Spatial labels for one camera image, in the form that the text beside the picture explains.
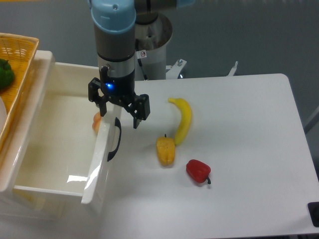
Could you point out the white drawer cabinet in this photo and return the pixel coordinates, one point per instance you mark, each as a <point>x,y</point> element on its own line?
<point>18,203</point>

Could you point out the white table bracket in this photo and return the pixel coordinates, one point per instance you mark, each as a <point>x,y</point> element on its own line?
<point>233,70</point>

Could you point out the yellow bell pepper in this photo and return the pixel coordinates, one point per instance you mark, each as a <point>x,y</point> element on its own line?
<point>165,150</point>

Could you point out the red bell pepper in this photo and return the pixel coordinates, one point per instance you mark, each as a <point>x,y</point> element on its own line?
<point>198,171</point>

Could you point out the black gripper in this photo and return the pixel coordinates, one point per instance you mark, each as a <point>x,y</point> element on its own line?
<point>119,91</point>

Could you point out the yellow woven basket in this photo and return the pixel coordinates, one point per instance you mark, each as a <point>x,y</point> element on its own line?
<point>19,51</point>

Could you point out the yellow banana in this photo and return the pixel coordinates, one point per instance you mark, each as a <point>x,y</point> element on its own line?
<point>186,119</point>

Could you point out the orange peach fruit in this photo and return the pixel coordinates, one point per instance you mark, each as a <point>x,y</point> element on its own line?
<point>96,122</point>

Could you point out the black drawer handle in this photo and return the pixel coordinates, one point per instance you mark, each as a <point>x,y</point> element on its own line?
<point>116,139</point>

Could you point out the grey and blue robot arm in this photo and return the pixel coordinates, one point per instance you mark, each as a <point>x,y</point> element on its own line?
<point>131,38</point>

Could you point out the white drawer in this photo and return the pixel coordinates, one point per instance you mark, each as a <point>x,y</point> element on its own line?
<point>64,157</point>

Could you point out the black corner object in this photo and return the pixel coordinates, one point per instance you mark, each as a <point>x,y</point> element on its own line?
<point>313,208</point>

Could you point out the green bell pepper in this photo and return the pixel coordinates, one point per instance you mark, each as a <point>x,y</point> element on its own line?
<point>6,74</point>

